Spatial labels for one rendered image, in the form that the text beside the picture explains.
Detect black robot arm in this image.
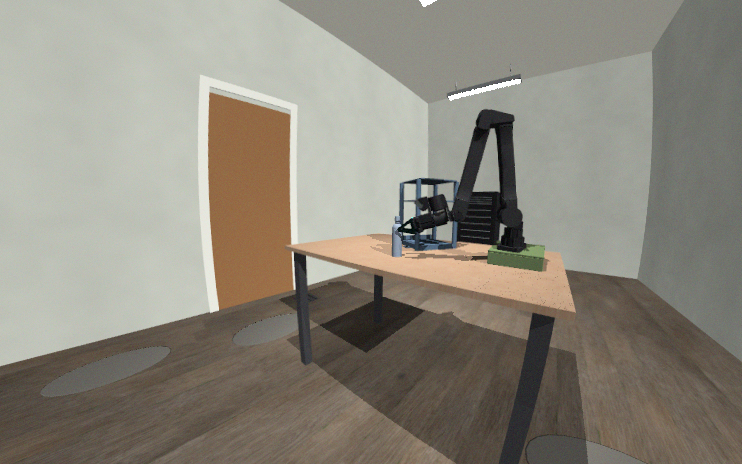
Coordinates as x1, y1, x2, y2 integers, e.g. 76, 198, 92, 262
414, 109, 527, 253

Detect blue shelving unit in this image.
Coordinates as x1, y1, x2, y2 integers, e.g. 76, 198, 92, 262
399, 178, 459, 251

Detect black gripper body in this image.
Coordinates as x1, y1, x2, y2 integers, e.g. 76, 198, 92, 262
412, 216, 436, 233

